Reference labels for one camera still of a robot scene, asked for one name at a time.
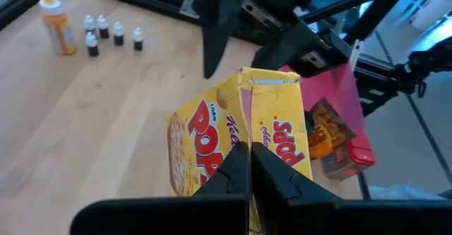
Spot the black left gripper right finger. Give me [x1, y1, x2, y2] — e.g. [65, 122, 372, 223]
[251, 141, 452, 235]

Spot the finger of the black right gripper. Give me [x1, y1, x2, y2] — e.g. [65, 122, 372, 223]
[251, 25, 311, 71]
[199, 0, 254, 80]

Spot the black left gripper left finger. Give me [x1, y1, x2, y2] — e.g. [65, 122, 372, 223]
[69, 141, 251, 235]

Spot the brown taco seasoning packet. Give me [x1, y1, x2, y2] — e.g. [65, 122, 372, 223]
[304, 97, 357, 160]

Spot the red spice tin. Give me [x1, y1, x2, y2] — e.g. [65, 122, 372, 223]
[321, 131, 376, 180]

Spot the yellow Corn Pops cereal box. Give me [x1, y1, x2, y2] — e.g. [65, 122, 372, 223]
[166, 66, 314, 235]

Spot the orange squeeze bottle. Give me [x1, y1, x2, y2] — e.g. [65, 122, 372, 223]
[38, 0, 77, 56]

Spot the pink plastic tray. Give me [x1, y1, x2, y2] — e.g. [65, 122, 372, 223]
[278, 62, 368, 147]

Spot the black floor device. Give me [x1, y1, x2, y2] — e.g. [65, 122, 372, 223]
[391, 37, 452, 98]

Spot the black aluminium table frame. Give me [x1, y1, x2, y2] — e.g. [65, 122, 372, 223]
[0, 0, 452, 200]

